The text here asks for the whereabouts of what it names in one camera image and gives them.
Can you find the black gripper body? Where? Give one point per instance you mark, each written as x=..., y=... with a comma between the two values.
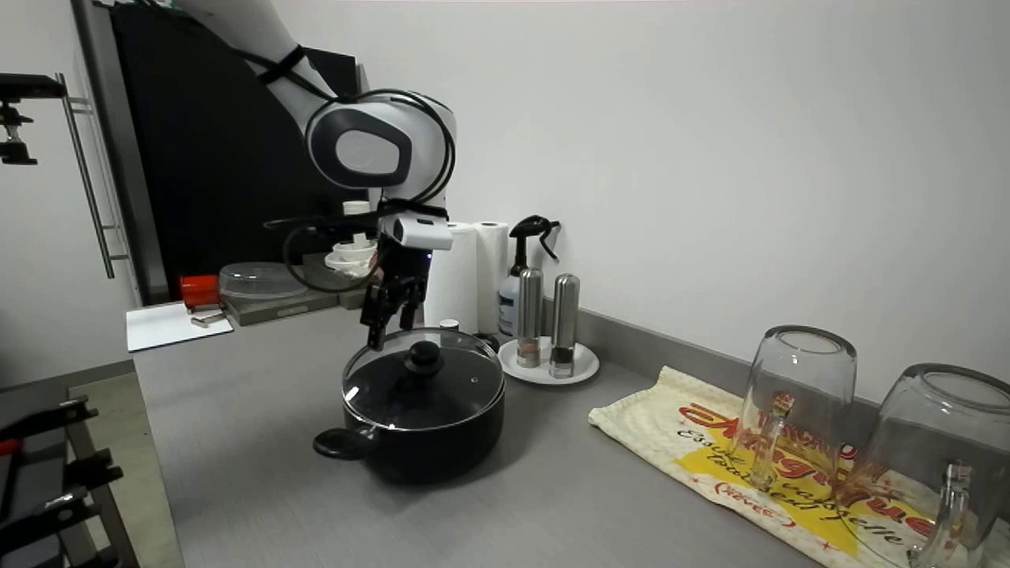
x=398, y=274

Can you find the glass pot lid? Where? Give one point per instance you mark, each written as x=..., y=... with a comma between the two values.
x=427, y=395

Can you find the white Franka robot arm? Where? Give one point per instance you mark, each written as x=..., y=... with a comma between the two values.
x=367, y=147

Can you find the black cooking pot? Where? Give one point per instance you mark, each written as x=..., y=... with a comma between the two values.
x=421, y=456

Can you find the upturned drinking glass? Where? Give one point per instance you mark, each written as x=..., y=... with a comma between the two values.
x=795, y=400
x=935, y=429

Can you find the small spice bottle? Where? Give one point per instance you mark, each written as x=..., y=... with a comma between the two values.
x=448, y=325

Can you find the white paper towel roll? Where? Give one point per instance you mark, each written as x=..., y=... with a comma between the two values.
x=457, y=284
x=494, y=274

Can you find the grey cutlery tray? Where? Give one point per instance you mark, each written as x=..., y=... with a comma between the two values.
x=285, y=306

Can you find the spray bottle with black trigger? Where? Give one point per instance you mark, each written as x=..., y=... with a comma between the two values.
x=510, y=300

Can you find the steel spice grinder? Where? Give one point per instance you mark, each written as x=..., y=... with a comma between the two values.
x=527, y=312
x=566, y=318

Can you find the clear plastic bowl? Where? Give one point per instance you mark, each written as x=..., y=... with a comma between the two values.
x=256, y=278

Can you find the small red cup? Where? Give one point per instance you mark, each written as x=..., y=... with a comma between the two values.
x=201, y=288

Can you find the large black panel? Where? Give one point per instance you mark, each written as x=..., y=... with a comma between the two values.
x=209, y=159

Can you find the yellow red printed dish towel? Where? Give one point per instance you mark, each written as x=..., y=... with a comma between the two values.
x=672, y=429

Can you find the black orange bar clamp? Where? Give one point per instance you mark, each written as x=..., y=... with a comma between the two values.
x=48, y=419
x=64, y=476
x=53, y=524

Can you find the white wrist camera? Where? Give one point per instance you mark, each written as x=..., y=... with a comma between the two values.
x=417, y=233

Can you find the black camera stand clamp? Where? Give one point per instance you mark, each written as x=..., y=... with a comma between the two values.
x=16, y=114

